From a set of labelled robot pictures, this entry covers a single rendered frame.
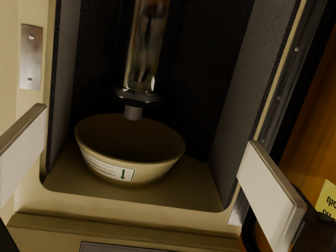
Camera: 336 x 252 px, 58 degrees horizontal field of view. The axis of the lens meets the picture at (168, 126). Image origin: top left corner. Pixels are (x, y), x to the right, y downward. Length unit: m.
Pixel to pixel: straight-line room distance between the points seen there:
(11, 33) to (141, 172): 0.53
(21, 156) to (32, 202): 0.29
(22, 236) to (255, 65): 0.37
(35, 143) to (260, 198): 0.13
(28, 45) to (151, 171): 0.22
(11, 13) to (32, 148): 0.67
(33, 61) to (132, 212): 0.23
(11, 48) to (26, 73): 0.48
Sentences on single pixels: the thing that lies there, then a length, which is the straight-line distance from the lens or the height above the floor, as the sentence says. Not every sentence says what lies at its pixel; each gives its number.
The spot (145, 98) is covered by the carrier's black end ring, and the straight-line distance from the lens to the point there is 0.40.
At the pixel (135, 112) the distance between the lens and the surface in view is 0.45.
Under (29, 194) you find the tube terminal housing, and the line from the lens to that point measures 0.45.
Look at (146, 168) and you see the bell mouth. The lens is 0.42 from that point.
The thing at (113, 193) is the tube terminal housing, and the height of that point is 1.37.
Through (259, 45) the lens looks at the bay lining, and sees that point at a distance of 0.43.
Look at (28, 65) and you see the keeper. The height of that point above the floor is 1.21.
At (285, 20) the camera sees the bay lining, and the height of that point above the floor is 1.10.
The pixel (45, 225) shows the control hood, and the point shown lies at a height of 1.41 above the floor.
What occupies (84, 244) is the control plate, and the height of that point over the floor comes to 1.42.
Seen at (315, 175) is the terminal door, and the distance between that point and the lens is 0.33.
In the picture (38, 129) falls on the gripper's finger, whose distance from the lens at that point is 0.19.
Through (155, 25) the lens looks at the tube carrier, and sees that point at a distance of 0.39.
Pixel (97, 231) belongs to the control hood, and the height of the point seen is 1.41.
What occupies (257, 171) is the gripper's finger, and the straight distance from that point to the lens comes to 0.19.
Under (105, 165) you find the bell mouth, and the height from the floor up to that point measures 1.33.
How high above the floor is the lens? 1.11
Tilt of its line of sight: 22 degrees up
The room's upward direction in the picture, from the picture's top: 167 degrees counter-clockwise
